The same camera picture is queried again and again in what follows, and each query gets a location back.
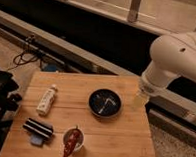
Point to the red chili pepper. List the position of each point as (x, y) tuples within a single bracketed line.
[(72, 139)]

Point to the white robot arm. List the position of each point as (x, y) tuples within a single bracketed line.
[(172, 56)]

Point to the white tube bottle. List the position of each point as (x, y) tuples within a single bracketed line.
[(46, 101)]

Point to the black white striped sponge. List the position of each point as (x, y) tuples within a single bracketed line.
[(40, 132)]

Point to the black chair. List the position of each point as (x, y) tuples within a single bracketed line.
[(0, 97)]

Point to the blue object behind table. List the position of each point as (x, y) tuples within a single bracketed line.
[(49, 68)]

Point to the dark ceramic bowl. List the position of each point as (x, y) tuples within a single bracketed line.
[(104, 103)]

